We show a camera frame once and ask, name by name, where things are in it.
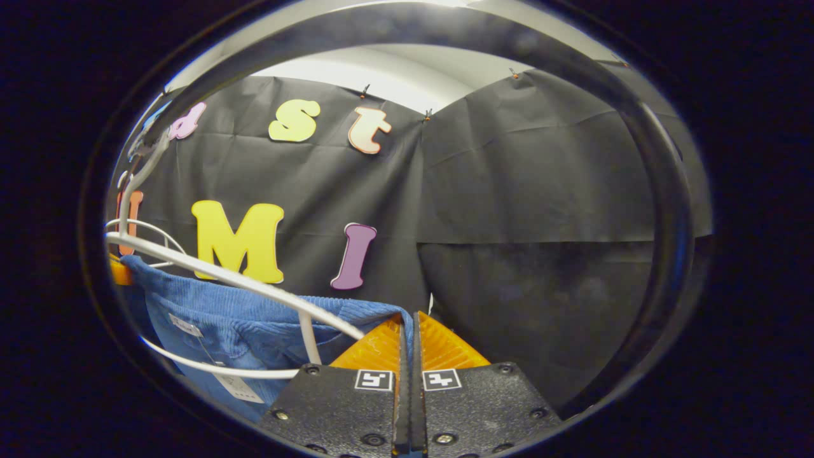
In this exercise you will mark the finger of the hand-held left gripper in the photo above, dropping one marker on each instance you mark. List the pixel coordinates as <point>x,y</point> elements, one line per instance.
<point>121,272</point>

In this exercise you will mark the row of small cloth clips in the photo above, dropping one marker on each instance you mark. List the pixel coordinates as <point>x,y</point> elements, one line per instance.
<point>427,115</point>

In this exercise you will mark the black clothes rail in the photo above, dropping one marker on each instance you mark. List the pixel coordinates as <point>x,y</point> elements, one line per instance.
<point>668,222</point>

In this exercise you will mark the black backdrop cloth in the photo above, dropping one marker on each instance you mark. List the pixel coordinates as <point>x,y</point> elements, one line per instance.
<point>509,191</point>

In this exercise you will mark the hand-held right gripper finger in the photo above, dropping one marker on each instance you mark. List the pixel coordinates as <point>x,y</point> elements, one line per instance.
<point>402,407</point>
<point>416,407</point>

